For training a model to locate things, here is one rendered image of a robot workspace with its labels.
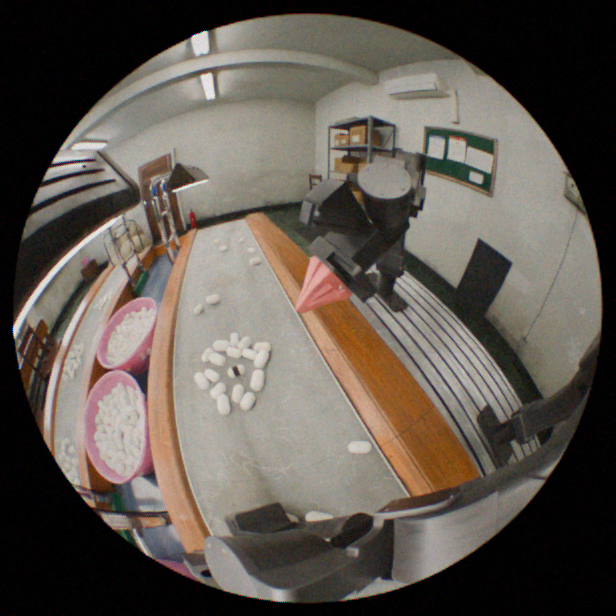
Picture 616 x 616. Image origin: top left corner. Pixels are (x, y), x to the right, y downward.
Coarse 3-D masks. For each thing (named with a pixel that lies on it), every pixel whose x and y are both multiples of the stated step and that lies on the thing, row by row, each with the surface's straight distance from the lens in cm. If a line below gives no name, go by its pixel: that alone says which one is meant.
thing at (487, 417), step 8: (488, 408) 58; (480, 416) 55; (488, 416) 57; (496, 416) 60; (480, 424) 55; (488, 424) 57; (496, 424) 60; (504, 424) 55; (512, 424) 54; (488, 432) 56; (496, 432) 56; (504, 432) 54; (512, 432) 54; (488, 440) 57; (496, 440) 56; (504, 440) 55; (512, 440) 56; (496, 448) 59; (504, 448) 62; (512, 448) 66; (496, 456) 60; (504, 456) 62; (504, 464) 62
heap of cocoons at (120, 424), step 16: (112, 400) 54; (128, 400) 51; (96, 416) 59; (112, 416) 54; (128, 416) 50; (96, 432) 58; (112, 432) 53; (128, 432) 46; (112, 448) 51; (128, 448) 46; (112, 464) 52; (128, 464) 46
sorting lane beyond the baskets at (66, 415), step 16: (112, 272) 143; (112, 288) 111; (96, 320) 94; (80, 336) 100; (80, 368) 81; (64, 384) 91; (80, 384) 75; (64, 400) 86; (64, 416) 83; (64, 432) 81; (80, 480) 70
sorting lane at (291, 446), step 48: (192, 288) 62; (240, 288) 53; (192, 336) 46; (240, 336) 41; (288, 336) 38; (192, 384) 39; (240, 384) 35; (288, 384) 33; (336, 384) 33; (192, 432) 36; (240, 432) 32; (288, 432) 30; (336, 432) 31; (192, 480) 36; (240, 480) 32; (288, 480) 30; (336, 480) 30; (384, 480) 32
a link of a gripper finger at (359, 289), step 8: (312, 264) 25; (320, 264) 25; (312, 272) 25; (352, 280) 26; (304, 288) 26; (328, 288) 28; (352, 288) 26; (360, 288) 25; (368, 288) 25; (320, 296) 28; (360, 296) 25; (368, 296) 26; (296, 304) 27
